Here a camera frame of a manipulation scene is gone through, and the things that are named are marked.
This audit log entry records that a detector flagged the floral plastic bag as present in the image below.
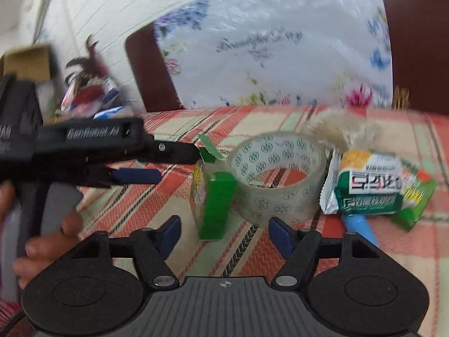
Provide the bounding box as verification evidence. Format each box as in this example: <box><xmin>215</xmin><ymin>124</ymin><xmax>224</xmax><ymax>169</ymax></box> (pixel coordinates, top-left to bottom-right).
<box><xmin>154</xmin><ymin>0</ymin><xmax>392</xmax><ymax>110</ymax></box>

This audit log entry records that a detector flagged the brown headboard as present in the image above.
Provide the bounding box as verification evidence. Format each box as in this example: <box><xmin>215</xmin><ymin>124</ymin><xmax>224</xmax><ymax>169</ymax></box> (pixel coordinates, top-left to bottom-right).
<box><xmin>125</xmin><ymin>0</ymin><xmax>449</xmax><ymax>115</ymax></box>

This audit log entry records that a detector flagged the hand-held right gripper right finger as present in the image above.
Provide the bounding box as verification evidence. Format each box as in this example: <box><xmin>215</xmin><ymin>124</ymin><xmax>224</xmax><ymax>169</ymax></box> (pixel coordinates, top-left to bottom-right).
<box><xmin>268</xmin><ymin>217</ymin><xmax>383</xmax><ymax>287</ymax></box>

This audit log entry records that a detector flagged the dark red feather decoration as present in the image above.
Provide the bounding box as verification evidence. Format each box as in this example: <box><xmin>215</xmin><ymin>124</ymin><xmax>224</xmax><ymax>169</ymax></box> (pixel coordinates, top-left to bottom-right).
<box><xmin>65</xmin><ymin>34</ymin><xmax>110</xmax><ymax>88</ymax></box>

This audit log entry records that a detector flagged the person's left hand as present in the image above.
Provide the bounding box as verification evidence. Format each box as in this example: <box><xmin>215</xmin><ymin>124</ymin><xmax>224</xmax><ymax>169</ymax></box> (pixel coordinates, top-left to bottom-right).
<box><xmin>14</xmin><ymin>210</ymin><xmax>85</xmax><ymax>290</ymax></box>

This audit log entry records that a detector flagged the red white blue packet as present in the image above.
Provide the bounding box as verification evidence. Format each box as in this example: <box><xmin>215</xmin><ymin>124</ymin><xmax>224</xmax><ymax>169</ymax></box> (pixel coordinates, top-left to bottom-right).
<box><xmin>60</xmin><ymin>76</ymin><xmax>122</xmax><ymax>113</ymax></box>

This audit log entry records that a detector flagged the clear printed tape roll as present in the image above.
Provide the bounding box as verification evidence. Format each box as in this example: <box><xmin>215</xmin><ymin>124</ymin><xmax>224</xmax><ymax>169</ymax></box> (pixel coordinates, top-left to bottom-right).
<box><xmin>224</xmin><ymin>131</ymin><xmax>327</xmax><ymax>227</ymax></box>

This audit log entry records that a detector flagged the plaid blanket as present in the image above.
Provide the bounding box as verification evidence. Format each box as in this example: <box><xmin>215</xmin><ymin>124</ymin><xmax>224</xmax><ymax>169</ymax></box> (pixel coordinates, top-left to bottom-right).
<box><xmin>0</xmin><ymin>104</ymin><xmax>449</xmax><ymax>337</ymax></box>

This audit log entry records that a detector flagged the green cardboard box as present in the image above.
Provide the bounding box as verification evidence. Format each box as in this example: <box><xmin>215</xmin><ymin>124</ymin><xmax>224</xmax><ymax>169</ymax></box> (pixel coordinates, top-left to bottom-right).
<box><xmin>190</xmin><ymin>134</ymin><xmax>238</xmax><ymax>242</ymax></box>

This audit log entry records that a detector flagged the green flat packet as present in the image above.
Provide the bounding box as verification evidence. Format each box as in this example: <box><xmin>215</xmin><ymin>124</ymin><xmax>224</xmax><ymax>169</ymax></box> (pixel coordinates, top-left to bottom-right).
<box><xmin>389</xmin><ymin>168</ymin><xmax>438</xmax><ymax>233</ymax></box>

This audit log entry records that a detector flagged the gold headboard ornament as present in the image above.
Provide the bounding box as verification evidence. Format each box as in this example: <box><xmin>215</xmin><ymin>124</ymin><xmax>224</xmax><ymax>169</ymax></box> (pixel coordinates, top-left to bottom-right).
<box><xmin>392</xmin><ymin>86</ymin><xmax>412</xmax><ymax>110</ymax></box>

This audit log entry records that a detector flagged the bag of cotton swabs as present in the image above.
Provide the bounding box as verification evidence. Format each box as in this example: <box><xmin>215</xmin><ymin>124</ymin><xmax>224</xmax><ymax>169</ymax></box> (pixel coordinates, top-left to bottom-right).
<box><xmin>304</xmin><ymin>108</ymin><xmax>381</xmax><ymax>152</ymax></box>

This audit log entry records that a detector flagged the green and white snack packet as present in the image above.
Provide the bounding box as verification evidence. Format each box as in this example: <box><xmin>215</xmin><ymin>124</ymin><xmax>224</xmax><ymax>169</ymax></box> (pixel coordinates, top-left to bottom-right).
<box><xmin>319</xmin><ymin>149</ymin><xmax>408</xmax><ymax>215</ymax></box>

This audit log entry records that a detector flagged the blue floral tissue pack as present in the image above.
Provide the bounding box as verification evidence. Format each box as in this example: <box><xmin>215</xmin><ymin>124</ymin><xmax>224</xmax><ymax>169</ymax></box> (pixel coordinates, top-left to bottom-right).
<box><xmin>93</xmin><ymin>104</ymin><xmax>133</xmax><ymax>120</ymax></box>

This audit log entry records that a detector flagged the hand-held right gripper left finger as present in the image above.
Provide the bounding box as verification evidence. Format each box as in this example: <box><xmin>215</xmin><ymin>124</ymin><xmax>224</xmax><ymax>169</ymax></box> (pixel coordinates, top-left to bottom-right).
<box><xmin>70</xmin><ymin>216</ymin><xmax>182</xmax><ymax>287</ymax></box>

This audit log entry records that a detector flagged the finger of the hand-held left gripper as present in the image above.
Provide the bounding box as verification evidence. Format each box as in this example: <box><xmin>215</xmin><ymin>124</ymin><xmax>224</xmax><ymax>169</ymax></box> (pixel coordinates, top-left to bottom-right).
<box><xmin>142</xmin><ymin>140</ymin><xmax>201</xmax><ymax>165</ymax></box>
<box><xmin>84</xmin><ymin>166</ymin><xmax>162</xmax><ymax>187</ymax></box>

